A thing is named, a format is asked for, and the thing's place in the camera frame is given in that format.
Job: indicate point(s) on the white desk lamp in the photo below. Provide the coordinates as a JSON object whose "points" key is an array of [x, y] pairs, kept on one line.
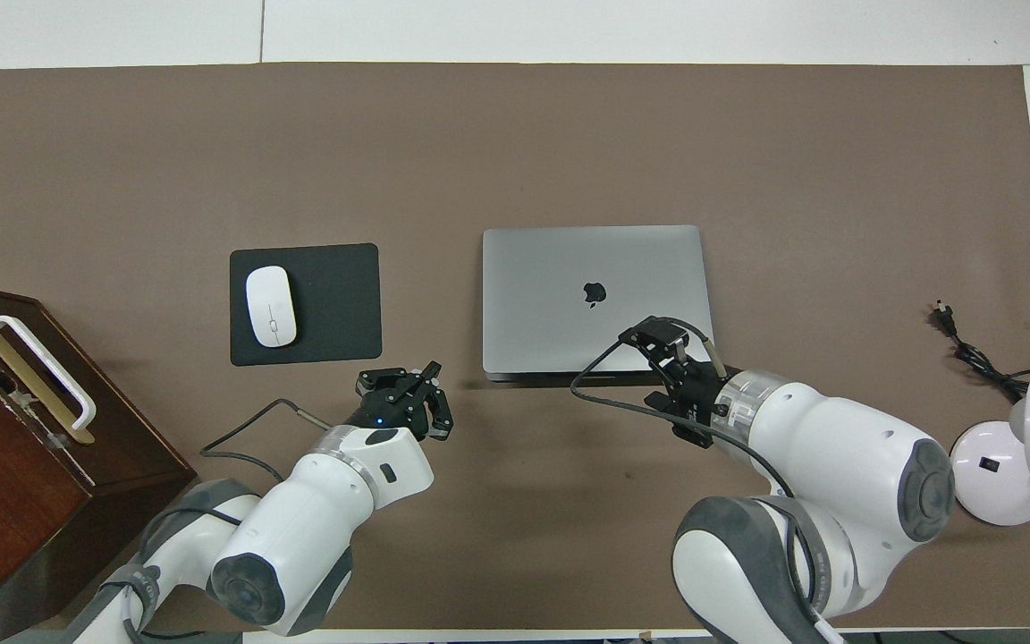
{"points": [[989, 474]]}

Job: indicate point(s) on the white computer mouse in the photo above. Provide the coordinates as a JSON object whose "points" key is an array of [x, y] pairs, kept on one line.
{"points": [[271, 304]]}

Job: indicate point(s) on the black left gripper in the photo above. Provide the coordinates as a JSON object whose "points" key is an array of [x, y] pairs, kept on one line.
{"points": [[390, 410]]}

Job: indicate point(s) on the black mouse pad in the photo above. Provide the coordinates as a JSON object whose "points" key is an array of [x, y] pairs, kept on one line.
{"points": [[336, 304]]}

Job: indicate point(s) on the silver grey Apple laptop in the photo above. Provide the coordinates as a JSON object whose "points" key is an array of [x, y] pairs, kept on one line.
{"points": [[551, 304]]}

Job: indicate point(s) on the brown paper table cover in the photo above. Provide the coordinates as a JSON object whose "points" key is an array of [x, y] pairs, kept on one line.
{"points": [[515, 134]]}

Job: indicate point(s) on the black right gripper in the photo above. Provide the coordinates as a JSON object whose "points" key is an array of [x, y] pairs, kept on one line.
{"points": [[698, 389]]}

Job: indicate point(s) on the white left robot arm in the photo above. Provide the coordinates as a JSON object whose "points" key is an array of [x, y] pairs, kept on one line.
{"points": [[300, 528]]}

